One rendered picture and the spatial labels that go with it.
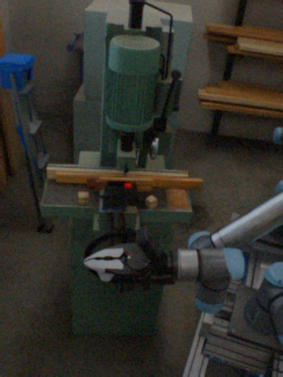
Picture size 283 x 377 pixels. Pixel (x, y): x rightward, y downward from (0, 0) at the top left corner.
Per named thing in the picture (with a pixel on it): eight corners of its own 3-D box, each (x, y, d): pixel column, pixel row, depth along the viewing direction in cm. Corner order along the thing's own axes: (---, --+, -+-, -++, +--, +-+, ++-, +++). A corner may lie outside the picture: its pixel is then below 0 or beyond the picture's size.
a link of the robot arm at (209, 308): (218, 281, 106) (224, 254, 99) (226, 315, 97) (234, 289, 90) (189, 283, 106) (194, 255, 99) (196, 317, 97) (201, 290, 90)
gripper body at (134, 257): (125, 292, 90) (176, 291, 90) (124, 268, 84) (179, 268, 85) (125, 267, 96) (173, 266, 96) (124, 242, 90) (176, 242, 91)
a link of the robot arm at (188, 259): (199, 267, 85) (194, 240, 91) (178, 267, 85) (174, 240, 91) (195, 288, 90) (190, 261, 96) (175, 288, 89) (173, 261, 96)
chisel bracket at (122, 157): (116, 173, 158) (117, 156, 152) (116, 155, 169) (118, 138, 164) (135, 175, 158) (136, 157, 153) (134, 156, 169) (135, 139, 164)
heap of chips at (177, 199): (168, 208, 157) (169, 203, 155) (165, 189, 167) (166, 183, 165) (189, 209, 157) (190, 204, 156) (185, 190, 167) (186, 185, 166)
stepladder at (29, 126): (30, 232, 266) (-9, 64, 196) (41, 209, 286) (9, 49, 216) (53, 233, 264) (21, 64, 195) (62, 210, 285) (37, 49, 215)
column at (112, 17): (98, 177, 186) (104, 22, 143) (100, 152, 204) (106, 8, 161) (145, 179, 188) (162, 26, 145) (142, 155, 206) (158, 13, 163)
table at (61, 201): (36, 233, 147) (35, 221, 143) (48, 185, 171) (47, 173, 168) (194, 239, 152) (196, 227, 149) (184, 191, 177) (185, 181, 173)
